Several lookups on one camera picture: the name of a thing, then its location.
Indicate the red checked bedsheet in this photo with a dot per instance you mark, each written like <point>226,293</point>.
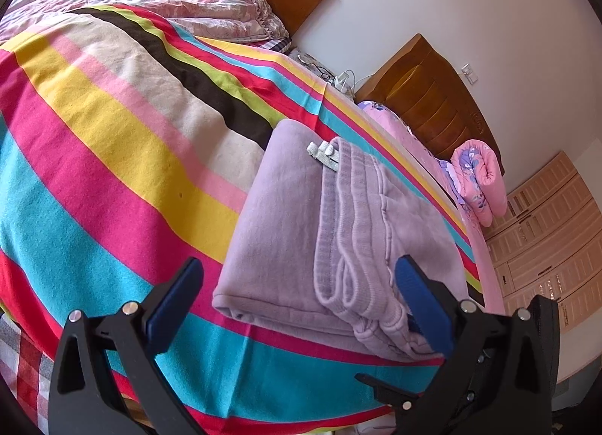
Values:
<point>23,360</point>

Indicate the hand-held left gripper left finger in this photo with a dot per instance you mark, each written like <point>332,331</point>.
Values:
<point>174,308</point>

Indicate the striped colourful blanket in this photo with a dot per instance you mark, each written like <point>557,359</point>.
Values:
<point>117,134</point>

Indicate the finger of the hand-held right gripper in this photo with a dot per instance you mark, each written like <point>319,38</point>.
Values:
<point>385,392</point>

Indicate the cream panelled wardrobe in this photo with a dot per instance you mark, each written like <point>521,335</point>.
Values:
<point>541,237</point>

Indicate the lilac pants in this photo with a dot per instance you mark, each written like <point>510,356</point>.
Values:
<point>282,228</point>

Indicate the black glasses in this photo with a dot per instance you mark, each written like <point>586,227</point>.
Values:
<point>323,72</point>

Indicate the pink bedsheet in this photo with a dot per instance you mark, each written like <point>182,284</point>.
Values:
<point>484,266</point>

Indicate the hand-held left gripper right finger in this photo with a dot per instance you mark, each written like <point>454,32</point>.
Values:
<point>423,308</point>

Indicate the rolled pink floral quilt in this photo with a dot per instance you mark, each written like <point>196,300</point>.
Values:
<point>475,181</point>

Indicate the ribbed wooden headboard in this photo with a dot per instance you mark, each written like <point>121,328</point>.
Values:
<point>423,87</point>

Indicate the white wall socket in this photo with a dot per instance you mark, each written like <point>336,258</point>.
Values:
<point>469,73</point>

